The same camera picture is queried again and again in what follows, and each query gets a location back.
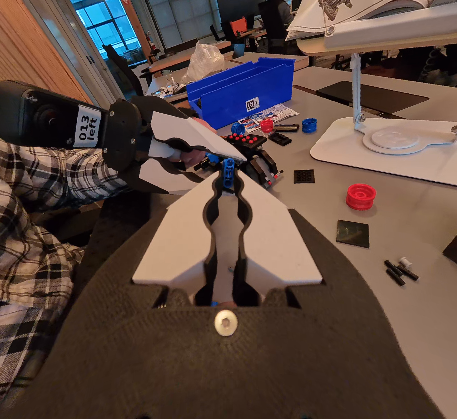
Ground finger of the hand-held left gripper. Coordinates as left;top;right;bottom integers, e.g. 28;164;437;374
149;111;248;163
138;157;215;195

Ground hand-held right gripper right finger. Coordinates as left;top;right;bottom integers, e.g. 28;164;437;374
233;170;323;307

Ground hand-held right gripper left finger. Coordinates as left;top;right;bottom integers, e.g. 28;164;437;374
132;171;221;307

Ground blue angled holed beam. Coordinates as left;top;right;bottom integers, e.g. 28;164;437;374
221;158;237;188

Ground black toy truck model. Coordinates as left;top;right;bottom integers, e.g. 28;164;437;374
193;133;285;190

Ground white book stand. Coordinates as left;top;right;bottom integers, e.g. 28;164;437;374
310;0;457;187

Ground person's left forearm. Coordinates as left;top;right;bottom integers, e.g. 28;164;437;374
0;139;130;213

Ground brown top office desk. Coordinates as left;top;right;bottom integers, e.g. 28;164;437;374
147;40;233;74

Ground grey desk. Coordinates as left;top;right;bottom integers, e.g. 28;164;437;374
143;65;457;419

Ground black desk inlay panel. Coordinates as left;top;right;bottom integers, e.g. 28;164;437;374
316;80;429;115

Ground person's left hand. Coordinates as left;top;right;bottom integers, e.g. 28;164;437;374
171;148;208;172

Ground black dimpled mat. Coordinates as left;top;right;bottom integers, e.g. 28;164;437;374
82;190;173;284

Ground black square printed tile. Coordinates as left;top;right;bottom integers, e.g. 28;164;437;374
336;219;370;249

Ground blue storage bin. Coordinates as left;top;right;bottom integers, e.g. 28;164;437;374
186;56;296;120

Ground colourful sticker sheet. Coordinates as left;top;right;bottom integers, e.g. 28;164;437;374
237;103;300;130

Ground black pins with white bush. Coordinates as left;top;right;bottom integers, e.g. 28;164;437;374
384;260;406;287

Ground cluster of black pins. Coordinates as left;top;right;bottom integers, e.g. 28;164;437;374
396;265;420;281

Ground toy truck set box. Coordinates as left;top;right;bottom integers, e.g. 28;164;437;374
442;235;457;265

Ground wooden post red banner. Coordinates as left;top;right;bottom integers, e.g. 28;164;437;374
103;0;151;63

